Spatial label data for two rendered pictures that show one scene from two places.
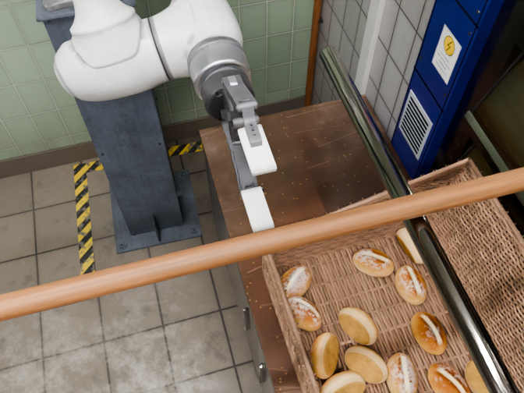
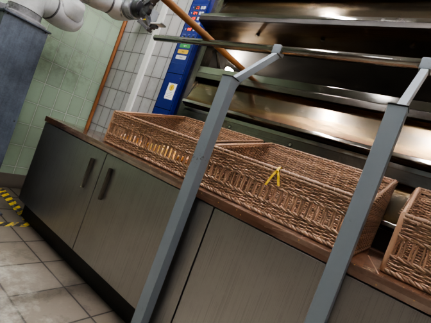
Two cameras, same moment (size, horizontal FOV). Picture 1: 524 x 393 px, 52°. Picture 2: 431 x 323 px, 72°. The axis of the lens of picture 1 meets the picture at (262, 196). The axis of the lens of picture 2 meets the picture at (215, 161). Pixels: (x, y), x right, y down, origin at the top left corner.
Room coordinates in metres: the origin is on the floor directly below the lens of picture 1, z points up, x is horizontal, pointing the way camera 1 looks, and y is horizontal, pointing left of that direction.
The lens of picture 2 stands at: (-0.83, 0.47, 0.71)
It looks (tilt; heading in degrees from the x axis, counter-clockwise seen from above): 1 degrees down; 321
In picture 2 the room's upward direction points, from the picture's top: 20 degrees clockwise
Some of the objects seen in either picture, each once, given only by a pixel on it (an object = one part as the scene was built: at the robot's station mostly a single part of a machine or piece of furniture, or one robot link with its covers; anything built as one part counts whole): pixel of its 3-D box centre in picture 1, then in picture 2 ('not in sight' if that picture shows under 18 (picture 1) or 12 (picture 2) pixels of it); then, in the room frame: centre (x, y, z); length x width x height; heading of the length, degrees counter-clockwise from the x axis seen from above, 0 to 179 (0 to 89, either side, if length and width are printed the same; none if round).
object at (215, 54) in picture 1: (220, 73); (133, 9); (0.60, 0.06, 1.20); 0.09 x 0.06 x 0.09; 106
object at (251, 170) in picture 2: not in sight; (298, 181); (-0.18, -0.47, 0.72); 0.56 x 0.49 x 0.28; 16
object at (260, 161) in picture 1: (256, 149); not in sight; (0.40, 0.01, 1.26); 0.07 x 0.03 x 0.01; 16
